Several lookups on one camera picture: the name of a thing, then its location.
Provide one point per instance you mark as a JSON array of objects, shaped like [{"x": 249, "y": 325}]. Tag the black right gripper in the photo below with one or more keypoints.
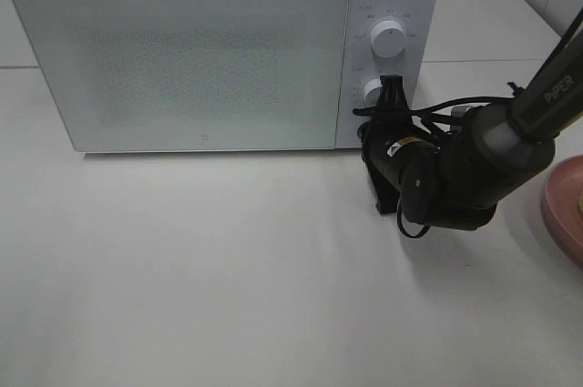
[{"x": 402, "y": 163}]

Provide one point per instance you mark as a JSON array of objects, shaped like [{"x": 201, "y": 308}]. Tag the pink round plate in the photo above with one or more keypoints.
[{"x": 559, "y": 207}]

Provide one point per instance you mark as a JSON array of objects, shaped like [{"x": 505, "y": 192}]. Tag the sandwich with lettuce and cheese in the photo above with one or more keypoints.
[{"x": 580, "y": 205}]

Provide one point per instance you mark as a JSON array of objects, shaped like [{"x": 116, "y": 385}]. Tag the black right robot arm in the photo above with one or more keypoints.
[{"x": 448, "y": 165}]

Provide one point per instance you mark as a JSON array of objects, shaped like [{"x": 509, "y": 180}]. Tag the lower white timer knob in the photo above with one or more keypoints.
[{"x": 371, "y": 91}]

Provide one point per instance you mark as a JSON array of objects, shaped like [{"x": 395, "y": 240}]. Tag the upper white power knob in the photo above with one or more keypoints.
[{"x": 388, "y": 38}]

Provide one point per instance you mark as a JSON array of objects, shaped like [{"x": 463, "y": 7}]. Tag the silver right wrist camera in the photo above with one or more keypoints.
[{"x": 460, "y": 111}]

